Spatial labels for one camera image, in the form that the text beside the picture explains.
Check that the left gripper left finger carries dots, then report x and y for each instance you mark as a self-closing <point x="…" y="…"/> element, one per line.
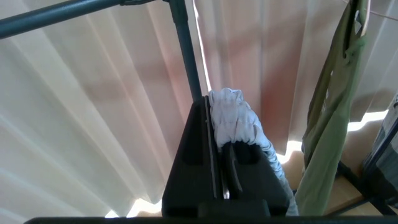
<point x="189" y="174"/>

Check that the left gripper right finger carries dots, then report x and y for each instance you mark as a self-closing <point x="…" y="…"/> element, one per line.
<point x="258" y="186"/>

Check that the pale grey garment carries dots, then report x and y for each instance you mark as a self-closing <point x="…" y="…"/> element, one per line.
<point x="233" y="118"/>

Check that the green long-sleeved shirt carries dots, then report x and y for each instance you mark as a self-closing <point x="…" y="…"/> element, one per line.
<point x="329" y="124"/>

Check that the pink clothes hanger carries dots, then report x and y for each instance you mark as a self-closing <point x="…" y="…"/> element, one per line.
<point x="366" y="15"/>

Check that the black clothes rack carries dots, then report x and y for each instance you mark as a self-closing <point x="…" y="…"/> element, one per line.
<point x="186" y="46"/>

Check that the beige curtain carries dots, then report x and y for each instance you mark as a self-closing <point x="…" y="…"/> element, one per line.
<point x="93" y="109"/>

